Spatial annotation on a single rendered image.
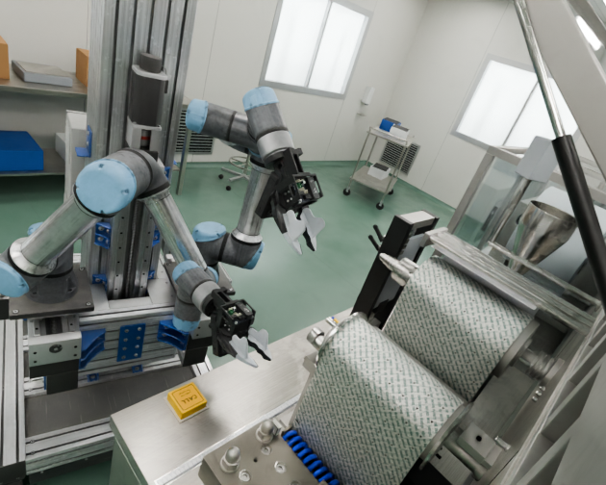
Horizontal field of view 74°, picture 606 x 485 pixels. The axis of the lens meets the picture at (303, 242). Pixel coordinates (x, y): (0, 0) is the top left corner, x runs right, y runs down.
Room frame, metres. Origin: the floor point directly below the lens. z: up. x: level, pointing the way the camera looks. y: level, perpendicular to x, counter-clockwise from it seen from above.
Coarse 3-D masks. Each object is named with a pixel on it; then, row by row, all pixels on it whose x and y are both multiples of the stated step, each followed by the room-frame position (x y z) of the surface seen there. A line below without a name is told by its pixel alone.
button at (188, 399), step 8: (192, 384) 0.71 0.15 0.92; (176, 392) 0.67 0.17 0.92; (184, 392) 0.68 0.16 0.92; (192, 392) 0.69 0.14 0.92; (168, 400) 0.66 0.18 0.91; (176, 400) 0.65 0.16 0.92; (184, 400) 0.66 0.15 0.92; (192, 400) 0.66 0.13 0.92; (200, 400) 0.67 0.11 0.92; (176, 408) 0.63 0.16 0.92; (184, 408) 0.64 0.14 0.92; (192, 408) 0.64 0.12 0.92; (200, 408) 0.66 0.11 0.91; (184, 416) 0.63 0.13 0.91
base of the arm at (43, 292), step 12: (48, 276) 0.92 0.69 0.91; (60, 276) 0.94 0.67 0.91; (72, 276) 0.99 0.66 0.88; (36, 288) 0.91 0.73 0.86; (48, 288) 0.91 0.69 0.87; (60, 288) 0.93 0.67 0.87; (72, 288) 0.98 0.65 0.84; (36, 300) 0.90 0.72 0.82; (48, 300) 0.91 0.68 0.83; (60, 300) 0.93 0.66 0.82
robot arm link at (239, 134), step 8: (240, 120) 0.93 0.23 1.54; (232, 128) 0.92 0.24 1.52; (240, 128) 0.92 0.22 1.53; (232, 136) 0.92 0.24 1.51; (240, 136) 0.92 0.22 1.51; (248, 136) 0.92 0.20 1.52; (240, 144) 0.93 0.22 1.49; (248, 144) 0.93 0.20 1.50; (256, 144) 0.92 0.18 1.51; (256, 152) 0.95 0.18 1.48
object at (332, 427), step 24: (312, 384) 0.60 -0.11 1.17; (312, 408) 0.59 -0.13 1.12; (336, 408) 0.56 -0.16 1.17; (312, 432) 0.57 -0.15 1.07; (336, 432) 0.55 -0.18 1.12; (360, 432) 0.52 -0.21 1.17; (336, 456) 0.53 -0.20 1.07; (360, 456) 0.51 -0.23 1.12; (384, 456) 0.49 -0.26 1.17; (360, 480) 0.50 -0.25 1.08; (384, 480) 0.48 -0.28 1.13
